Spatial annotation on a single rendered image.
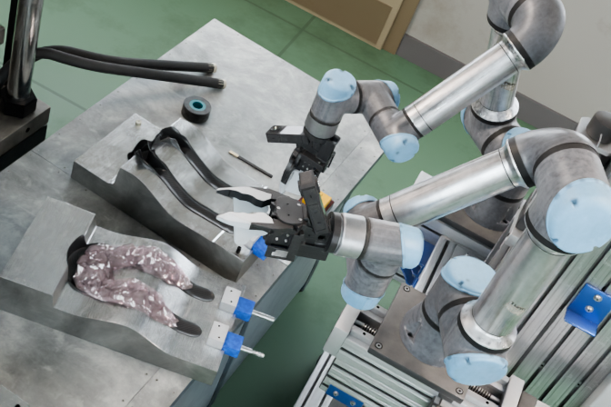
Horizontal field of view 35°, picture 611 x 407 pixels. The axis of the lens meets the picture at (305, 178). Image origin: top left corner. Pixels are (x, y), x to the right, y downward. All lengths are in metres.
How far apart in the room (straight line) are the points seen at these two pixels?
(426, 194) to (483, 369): 0.36
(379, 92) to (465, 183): 0.48
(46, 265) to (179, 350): 0.34
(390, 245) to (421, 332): 0.44
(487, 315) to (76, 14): 2.93
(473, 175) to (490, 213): 0.69
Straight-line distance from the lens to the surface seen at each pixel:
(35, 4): 2.47
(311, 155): 2.26
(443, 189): 1.78
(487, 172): 1.77
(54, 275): 2.17
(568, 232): 1.65
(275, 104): 2.92
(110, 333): 2.17
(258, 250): 2.35
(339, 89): 2.12
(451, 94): 2.10
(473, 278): 1.99
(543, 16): 2.11
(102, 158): 2.51
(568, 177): 1.65
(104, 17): 4.43
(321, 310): 3.50
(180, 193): 2.43
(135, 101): 2.78
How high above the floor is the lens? 2.59
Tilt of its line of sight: 41 degrees down
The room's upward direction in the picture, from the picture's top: 23 degrees clockwise
